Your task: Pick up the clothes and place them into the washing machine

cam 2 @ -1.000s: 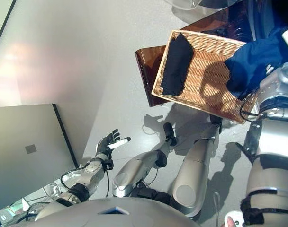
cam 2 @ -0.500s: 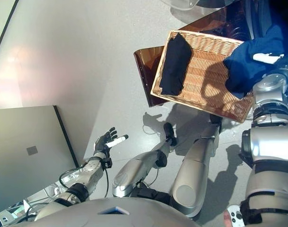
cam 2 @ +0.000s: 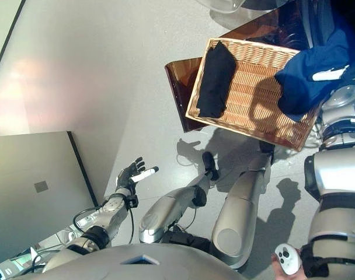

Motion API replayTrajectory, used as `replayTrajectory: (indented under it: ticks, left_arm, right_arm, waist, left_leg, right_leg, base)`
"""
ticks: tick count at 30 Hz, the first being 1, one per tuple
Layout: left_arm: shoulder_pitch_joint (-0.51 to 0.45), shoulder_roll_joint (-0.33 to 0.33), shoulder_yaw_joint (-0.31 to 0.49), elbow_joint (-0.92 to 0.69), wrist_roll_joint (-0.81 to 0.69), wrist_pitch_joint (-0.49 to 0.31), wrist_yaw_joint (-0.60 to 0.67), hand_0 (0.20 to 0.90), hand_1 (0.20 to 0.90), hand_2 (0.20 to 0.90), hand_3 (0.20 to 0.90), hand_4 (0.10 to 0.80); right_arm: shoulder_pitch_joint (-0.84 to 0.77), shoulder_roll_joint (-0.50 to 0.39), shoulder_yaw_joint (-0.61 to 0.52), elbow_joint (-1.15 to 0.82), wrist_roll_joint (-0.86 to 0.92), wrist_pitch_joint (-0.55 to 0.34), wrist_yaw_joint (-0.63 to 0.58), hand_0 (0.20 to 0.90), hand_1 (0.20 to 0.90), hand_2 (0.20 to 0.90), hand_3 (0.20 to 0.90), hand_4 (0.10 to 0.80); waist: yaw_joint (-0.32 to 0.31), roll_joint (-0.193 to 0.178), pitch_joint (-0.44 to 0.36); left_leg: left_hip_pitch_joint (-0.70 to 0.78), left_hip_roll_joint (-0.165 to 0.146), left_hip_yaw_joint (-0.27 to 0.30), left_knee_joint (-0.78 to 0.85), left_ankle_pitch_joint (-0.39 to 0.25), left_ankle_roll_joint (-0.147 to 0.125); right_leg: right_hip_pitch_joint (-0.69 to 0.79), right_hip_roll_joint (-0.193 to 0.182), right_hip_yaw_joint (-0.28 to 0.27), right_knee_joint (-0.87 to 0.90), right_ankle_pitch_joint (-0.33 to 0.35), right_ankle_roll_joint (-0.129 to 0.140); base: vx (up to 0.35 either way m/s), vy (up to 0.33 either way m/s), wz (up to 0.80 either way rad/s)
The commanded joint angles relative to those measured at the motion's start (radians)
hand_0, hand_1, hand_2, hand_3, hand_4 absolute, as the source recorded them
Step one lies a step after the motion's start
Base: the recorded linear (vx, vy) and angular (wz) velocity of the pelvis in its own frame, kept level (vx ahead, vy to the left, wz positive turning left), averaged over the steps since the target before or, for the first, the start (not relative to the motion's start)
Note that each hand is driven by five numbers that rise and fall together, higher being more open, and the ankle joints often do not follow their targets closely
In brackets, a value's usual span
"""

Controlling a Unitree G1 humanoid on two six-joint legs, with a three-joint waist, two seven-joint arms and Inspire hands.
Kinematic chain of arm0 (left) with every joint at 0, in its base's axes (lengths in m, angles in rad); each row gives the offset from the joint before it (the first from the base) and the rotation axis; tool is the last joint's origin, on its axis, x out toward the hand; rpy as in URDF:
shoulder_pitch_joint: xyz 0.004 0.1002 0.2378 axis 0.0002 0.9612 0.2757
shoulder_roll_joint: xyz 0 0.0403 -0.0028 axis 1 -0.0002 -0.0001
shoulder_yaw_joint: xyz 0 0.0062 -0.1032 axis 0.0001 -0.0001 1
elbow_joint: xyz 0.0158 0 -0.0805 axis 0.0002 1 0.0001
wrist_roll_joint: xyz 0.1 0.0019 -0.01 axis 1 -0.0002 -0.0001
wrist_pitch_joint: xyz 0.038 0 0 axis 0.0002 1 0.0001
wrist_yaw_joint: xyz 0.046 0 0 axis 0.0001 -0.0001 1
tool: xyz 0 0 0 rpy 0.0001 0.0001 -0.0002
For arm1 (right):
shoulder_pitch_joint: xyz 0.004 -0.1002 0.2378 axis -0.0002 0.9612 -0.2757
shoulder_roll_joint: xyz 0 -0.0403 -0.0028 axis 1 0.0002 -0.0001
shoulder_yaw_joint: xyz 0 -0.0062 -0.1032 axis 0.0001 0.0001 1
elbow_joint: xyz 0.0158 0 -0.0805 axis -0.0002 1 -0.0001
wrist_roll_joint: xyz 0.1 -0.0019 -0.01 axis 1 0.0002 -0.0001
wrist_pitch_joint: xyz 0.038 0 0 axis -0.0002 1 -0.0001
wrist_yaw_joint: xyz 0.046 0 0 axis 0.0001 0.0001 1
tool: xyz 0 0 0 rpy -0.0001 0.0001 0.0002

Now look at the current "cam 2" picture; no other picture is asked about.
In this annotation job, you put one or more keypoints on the right silver robot leg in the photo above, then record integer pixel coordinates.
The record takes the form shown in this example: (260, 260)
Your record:
(238, 210)

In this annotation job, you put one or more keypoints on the wicker laundry basket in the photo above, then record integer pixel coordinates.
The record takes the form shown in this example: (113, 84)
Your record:
(253, 87)

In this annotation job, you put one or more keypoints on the black cloth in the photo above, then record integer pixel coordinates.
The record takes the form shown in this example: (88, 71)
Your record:
(215, 81)

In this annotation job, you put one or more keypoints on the person right hand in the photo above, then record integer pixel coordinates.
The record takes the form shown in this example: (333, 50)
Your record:
(282, 274)

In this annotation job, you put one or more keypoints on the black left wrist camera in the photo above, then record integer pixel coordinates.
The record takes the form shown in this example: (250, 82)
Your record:
(132, 202)

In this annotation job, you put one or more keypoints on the blue cloth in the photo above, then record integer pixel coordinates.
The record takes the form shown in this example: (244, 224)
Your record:
(306, 81)

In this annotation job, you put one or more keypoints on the left silver robot leg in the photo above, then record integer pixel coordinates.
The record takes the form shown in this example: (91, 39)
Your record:
(171, 210)

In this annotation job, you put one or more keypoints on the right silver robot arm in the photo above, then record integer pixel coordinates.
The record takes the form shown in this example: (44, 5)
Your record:
(338, 175)

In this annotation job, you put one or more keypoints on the silver robot leg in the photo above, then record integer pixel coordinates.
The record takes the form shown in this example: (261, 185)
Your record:
(171, 210)
(238, 210)

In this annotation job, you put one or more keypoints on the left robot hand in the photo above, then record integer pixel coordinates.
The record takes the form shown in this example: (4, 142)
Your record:
(126, 178)

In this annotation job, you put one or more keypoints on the brown glossy side table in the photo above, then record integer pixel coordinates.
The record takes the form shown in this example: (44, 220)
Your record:
(180, 76)

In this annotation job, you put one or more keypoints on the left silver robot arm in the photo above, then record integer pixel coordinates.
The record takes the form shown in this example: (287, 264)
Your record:
(107, 216)

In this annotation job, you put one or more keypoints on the silver robot torso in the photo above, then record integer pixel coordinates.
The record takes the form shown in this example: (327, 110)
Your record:
(130, 265)

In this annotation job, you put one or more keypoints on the white handheld controller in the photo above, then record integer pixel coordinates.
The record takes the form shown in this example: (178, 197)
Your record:
(288, 258)

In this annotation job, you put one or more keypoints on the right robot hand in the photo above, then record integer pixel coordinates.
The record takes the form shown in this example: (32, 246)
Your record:
(329, 75)

